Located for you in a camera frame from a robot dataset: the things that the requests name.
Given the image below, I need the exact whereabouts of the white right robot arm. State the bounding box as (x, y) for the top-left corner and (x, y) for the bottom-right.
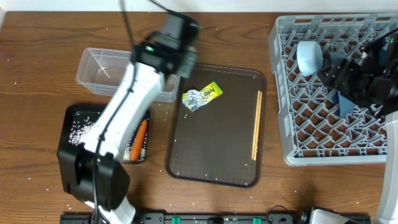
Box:
(317, 29), (397, 223)

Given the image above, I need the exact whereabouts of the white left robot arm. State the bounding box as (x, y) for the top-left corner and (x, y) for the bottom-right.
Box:
(57, 10), (200, 223)

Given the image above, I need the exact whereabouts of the wooden chopstick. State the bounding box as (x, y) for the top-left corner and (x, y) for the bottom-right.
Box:
(251, 91), (261, 161)
(252, 91), (262, 161)

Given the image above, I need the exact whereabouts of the grey dishwasher rack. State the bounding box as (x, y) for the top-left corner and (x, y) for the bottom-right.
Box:
(268, 14), (397, 166)

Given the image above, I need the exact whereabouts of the dark blue plate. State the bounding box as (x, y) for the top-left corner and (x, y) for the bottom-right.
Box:
(326, 52), (355, 118)

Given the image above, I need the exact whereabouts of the foil wrapper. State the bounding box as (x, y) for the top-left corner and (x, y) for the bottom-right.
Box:
(182, 82), (223, 112)

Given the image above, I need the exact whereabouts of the spilled white rice pile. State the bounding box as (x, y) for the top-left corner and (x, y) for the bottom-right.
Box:
(68, 112), (149, 164)

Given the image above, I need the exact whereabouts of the brown serving tray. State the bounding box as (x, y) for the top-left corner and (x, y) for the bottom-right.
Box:
(165, 64), (267, 188)

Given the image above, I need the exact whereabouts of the clear plastic bin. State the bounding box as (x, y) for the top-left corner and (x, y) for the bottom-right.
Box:
(75, 47), (181, 104)

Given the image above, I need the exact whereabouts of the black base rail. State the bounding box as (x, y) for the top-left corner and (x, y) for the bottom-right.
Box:
(59, 207), (372, 224)

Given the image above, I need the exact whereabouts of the orange carrot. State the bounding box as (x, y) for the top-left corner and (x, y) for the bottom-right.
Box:
(129, 119), (148, 162)

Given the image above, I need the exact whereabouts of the light blue rice bowl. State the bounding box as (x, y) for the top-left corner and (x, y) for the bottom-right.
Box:
(297, 41), (323, 77)

